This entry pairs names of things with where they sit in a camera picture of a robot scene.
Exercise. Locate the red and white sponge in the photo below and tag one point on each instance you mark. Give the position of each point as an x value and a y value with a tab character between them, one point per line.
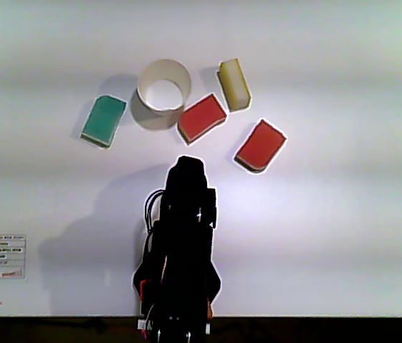
200	118
259	146

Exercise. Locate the white paper cup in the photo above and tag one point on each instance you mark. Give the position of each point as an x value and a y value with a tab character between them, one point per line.
150	121

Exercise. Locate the orange table clamp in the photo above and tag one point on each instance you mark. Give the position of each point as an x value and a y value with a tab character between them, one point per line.
209	311
143	289

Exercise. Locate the green and white sponge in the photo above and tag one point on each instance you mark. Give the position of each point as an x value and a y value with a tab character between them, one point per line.
102	119

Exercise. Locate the yellow and white sponge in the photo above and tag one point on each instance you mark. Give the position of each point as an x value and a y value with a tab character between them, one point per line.
234	85

